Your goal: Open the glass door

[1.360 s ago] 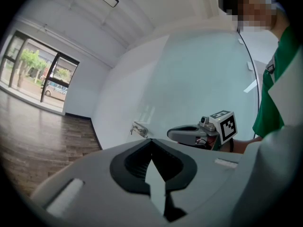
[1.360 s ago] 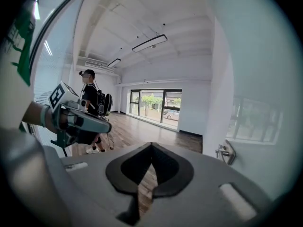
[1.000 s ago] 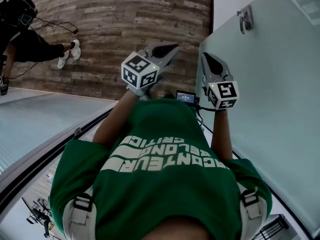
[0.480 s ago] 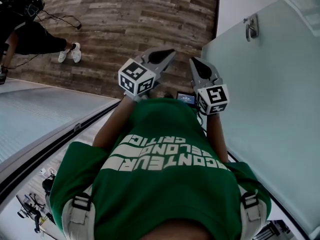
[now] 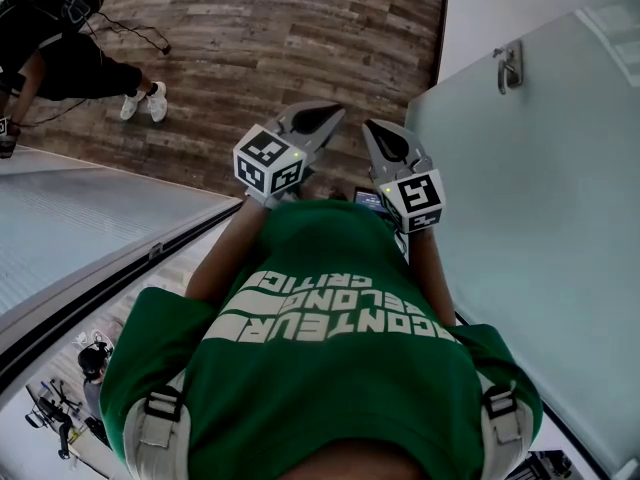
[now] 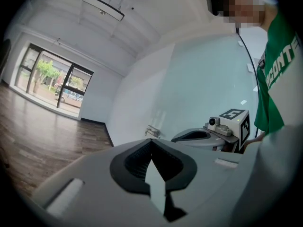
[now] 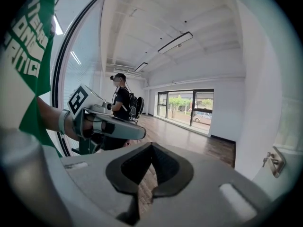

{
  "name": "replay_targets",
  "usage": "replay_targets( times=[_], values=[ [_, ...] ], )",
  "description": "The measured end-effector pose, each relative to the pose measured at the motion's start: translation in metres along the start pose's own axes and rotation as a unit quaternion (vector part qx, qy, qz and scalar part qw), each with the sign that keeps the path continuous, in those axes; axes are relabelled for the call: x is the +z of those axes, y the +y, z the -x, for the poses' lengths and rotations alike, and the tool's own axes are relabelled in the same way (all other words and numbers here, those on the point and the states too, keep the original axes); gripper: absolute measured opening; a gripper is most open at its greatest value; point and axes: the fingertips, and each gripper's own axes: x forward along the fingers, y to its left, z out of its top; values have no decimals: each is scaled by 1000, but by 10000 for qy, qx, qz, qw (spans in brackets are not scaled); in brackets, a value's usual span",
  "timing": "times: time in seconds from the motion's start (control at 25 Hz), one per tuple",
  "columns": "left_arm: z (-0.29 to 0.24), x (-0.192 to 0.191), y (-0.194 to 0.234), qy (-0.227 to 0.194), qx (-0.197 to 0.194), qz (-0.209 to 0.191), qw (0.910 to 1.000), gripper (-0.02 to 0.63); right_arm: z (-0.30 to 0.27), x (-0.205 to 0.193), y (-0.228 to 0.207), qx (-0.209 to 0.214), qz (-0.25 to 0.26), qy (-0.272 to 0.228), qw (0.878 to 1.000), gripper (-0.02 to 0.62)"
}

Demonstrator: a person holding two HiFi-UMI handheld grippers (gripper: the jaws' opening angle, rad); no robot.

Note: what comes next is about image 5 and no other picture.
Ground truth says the grey wrist band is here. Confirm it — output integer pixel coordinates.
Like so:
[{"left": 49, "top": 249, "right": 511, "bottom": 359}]
[{"left": 243, "top": 189, "right": 297, "bottom": 213}]

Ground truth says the glass partition with blinds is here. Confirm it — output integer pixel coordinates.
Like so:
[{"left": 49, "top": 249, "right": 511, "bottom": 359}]
[{"left": 0, "top": 154, "right": 242, "bottom": 322}]

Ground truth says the black tripod stand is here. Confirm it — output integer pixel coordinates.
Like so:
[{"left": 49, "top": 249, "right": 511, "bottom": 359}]
[{"left": 23, "top": 379, "right": 85, "bottom": 463}]

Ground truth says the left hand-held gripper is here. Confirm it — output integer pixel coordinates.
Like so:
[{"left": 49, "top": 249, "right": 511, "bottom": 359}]
[{"left": 233, "top": 101, "right": 346, "bottom": 198}]

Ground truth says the black screen device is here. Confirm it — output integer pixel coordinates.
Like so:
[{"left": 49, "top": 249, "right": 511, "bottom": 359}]
[{"left": 353, "top": 185, "right": 390, "bottom": 220}]

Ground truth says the frosted glass door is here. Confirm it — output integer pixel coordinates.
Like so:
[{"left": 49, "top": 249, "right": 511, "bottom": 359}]
[{"left": 403, "top": 6, "right": 640, "bottom": 472}]

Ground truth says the person's right forearm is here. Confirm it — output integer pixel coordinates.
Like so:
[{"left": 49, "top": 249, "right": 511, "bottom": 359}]
[{"left": 406, "top": 227, "right": 457, "bottom": 328}]

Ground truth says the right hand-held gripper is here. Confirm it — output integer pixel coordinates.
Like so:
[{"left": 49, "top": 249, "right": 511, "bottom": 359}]
[{"left": 362, "top": 120, "right": 446, "bottom": 234}]

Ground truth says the thin black floor cable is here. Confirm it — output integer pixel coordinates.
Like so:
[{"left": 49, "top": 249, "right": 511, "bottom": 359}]
[{"left": 91, "top": 11, "right": 173, "bottom": 56}]

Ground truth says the person's left forearm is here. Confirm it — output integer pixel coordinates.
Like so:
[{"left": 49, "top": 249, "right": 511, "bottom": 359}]
[{"left": 183, "top": 197, "right": 267, "bottom": 303}]

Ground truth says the grey shoulder strap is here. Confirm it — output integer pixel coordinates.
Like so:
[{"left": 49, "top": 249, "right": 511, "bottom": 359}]
[
  {"left": 478, "top": 380, "right": 535, "bottom": 480},
  {"left": 123, "top": 384, "right": 192, "bottom": 480}
]

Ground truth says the green printed t-shirt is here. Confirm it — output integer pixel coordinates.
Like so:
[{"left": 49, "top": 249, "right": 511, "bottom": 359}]
[{"left": 98, "top": 197, "right": 545, "bottom": 480}]

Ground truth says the silver door handle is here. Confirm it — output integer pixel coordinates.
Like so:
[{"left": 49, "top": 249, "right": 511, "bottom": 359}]
[{"left": 491, "top": 39, "right": 525, "bottom": 96}]

